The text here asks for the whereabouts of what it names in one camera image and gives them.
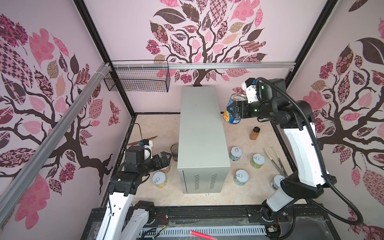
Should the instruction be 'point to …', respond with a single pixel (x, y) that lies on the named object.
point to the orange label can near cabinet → (165, 170)
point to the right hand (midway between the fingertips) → (236, 104)
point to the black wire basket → (138, 76)
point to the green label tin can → (257, 161)
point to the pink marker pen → (203, 235)
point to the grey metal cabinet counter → (203, 160)
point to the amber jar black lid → (254, 133)
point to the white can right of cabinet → (235, 153)
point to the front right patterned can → (241, 177)
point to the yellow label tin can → (159, 179)
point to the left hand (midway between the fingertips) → (165, 160)
